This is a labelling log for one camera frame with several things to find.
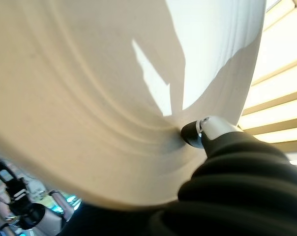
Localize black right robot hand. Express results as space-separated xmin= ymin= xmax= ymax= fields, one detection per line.
xmin=148 ymin=115 xmax=297 ymax=236

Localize cream plate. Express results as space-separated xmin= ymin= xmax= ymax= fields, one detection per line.
xmin=0 ymin=0 xmax=266 ymax=212

